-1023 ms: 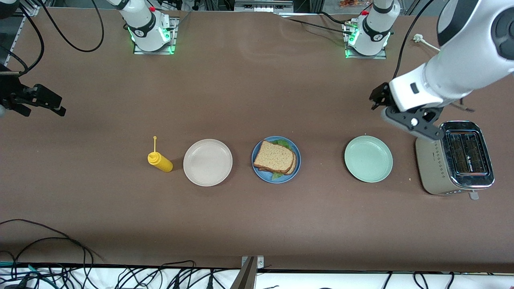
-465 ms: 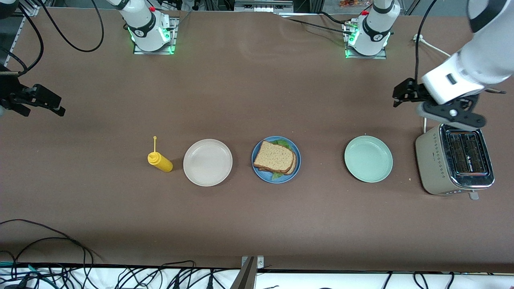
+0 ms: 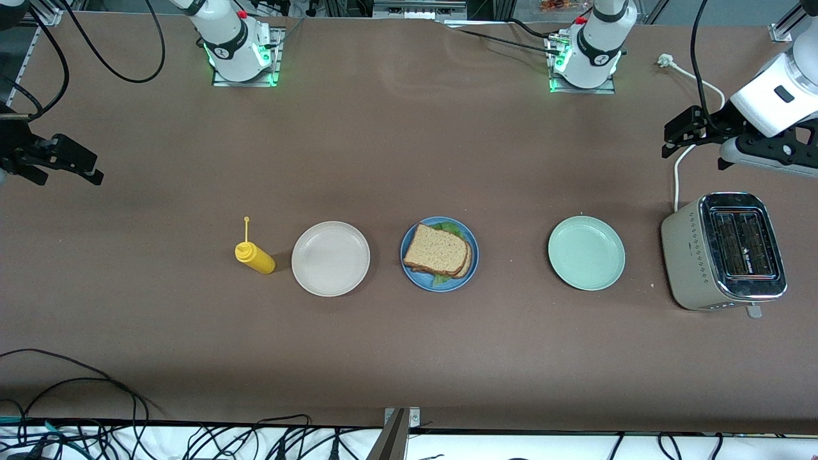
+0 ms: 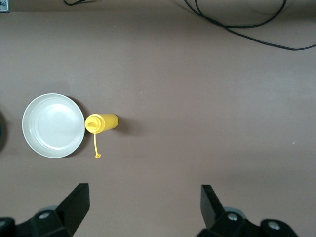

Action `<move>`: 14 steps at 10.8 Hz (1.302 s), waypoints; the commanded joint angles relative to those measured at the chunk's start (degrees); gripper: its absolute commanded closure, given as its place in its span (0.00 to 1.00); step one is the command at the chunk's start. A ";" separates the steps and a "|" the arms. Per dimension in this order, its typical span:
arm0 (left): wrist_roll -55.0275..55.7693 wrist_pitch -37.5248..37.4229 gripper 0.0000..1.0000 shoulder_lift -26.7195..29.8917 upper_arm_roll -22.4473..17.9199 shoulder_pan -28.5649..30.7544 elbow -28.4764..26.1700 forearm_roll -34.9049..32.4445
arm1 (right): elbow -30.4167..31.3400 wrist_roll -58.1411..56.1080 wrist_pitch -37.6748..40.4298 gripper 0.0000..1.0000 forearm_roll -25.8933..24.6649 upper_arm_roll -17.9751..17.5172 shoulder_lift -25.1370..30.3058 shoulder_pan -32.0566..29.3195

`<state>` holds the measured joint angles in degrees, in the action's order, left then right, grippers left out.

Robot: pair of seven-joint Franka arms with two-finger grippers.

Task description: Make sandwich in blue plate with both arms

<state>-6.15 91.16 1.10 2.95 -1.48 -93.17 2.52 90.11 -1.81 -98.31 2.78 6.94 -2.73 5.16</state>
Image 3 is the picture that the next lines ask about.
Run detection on yellow squeeze bottle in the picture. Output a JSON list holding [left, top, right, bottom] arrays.
[[235, 217, 277, 275]]

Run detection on green lettuce leaf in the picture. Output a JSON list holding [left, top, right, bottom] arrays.
[[429, 220, 466, 286]]

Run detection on pale green plate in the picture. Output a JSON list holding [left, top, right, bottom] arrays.
[[548, 215, 626, 291]]

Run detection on off-white plate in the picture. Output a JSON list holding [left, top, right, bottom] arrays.
[[291, 221, 371, 298]]

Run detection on blue plate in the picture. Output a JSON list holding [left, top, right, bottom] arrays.
[[400, 217, 479, 293]]

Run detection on beige chrome two-slot toaster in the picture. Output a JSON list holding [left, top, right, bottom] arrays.
[[661, 192, 788, 319]]

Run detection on grey metal box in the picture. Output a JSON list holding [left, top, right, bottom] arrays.
[[373, 0, 468, 20]]

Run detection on white toaster power cable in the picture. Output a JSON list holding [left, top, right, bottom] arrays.
[[657, 54, 726, 213]]

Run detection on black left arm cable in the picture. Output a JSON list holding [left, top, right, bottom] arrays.
[[690, 0, 726, 132]]

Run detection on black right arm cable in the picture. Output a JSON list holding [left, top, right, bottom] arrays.
[[61, 0, 166, 84]]

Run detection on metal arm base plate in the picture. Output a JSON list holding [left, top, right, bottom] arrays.
[[212, 26, 283, 88], [548, 32, 617, 95]]

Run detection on long black table cable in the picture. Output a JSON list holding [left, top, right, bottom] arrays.
[[0, 348, 167, 419], [19, 377, 151, 443]]

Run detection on black cable by arm base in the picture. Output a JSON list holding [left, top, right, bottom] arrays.
[[441, 16, 563, 57]]

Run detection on metal table edge bracket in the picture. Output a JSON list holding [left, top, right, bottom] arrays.
[[383, 407, 421, 427]]

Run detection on grey metal post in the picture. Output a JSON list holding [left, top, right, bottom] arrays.
[[367, 409, 410, 460]]

